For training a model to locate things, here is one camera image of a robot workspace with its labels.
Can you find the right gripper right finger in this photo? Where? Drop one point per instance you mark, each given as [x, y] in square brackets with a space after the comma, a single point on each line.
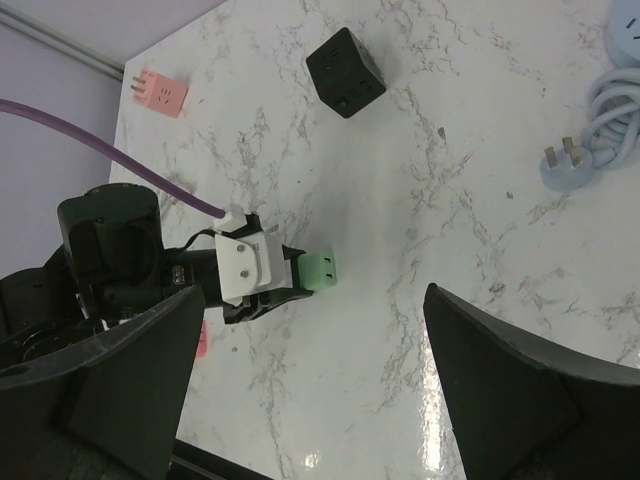
[523, 407]

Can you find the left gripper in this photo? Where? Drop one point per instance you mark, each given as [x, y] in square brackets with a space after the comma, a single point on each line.
[256, 305]

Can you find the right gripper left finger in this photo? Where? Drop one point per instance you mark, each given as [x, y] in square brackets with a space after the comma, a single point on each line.
[106, 407]

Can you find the green plug adapter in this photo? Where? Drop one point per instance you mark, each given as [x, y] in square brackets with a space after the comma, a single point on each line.
[317, 270]

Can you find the blue round power strip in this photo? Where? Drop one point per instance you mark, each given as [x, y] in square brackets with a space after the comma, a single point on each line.
[622, 33]

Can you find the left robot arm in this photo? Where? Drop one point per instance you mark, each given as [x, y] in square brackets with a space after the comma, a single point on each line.
[113, 266]

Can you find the pink flat plug adapter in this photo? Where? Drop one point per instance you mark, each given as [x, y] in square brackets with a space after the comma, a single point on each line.
[202, 346]

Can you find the black cube socket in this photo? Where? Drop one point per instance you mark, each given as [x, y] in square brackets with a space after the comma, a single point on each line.
[344, 74]

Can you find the pink cube socket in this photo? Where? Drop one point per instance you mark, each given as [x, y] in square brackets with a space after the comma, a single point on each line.
[159, 93]

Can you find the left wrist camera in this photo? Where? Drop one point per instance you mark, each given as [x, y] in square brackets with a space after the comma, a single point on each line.
[247, 263]

